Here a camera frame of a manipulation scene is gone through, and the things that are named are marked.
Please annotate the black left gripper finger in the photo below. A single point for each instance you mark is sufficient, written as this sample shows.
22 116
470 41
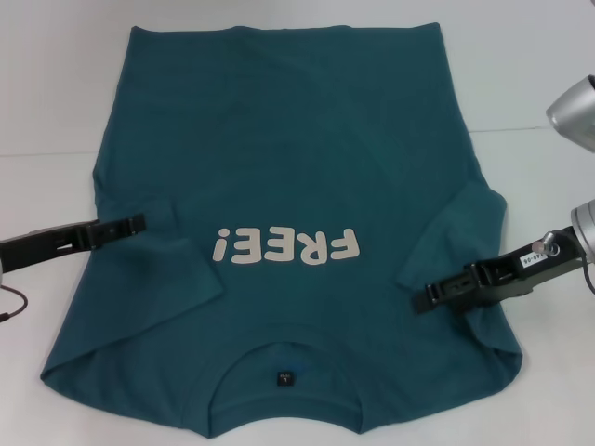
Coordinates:
116 230

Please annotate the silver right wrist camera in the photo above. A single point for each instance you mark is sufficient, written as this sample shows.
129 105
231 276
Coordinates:
574 111

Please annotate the teal t-shirt with FREE print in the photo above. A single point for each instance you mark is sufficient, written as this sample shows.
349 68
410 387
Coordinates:
288 153

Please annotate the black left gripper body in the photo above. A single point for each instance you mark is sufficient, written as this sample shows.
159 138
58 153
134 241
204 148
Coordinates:
37 246

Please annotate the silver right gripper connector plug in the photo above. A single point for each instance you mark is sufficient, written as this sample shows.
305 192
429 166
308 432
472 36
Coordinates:
545 244

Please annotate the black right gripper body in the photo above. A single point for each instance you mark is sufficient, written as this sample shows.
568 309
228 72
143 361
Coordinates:
530 274

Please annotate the white and silver right robot arm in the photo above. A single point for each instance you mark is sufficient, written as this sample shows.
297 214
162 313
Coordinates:
586 232

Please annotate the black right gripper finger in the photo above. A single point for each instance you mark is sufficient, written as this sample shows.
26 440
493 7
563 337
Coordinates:
446 290

